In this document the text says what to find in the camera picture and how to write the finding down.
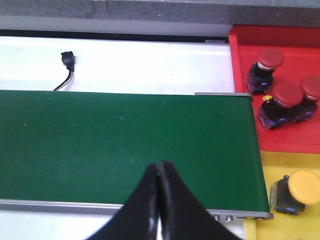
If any red mushroom push button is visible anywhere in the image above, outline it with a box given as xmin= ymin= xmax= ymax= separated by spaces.
xmin=245 ymin=47 xmax=285 ymax=94
xmin=257 ymin=82 xmax=304 ymax=130
xmin=290 ymin=74 xmax=320 ymax=124

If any green conveyor belt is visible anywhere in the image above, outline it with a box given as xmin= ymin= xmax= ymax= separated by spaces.
xmin=0 ymin=90 xmax=269 ymax=213

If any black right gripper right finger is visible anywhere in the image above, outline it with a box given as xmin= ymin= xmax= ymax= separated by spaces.
xmin=159 ymin=160 xmax=239 ymax=240

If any yellow plastic tray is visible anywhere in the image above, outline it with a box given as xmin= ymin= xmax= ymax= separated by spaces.
xmin=244 ymin=150 xmax=320 ymax=240

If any aluminium conveyor frame rail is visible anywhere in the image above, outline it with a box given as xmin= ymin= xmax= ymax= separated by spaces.
xmin=0 ymin=91 xmax=274 ymax=224

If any grey stone countertop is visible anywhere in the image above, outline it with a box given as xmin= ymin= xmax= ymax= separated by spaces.
xmin=0 ymin=0 xmax=320 ymax=37

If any yellow mushroom push button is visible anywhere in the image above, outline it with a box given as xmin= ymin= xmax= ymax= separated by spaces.
xmin=270 ymin=169 xmax=320 ymax=216

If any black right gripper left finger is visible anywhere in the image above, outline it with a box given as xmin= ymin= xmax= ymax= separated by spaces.
xmin=88 ymin=163 xmax=159 ymax=240

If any black cable connector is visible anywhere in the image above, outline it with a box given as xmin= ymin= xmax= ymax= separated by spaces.
xmin=53 ymin=51 xmax=76 ymax=92

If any red plastic tray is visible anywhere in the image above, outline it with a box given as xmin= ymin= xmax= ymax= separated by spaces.
xmin=228 ymin=25 xmax=320 ymax=154

